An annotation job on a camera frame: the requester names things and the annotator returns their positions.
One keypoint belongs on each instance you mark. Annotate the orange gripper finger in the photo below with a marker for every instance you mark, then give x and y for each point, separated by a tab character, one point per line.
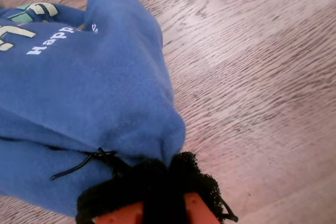
191	182
126	195

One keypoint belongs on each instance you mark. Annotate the blue printed T-shirt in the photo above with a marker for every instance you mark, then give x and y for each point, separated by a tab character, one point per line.
92	90

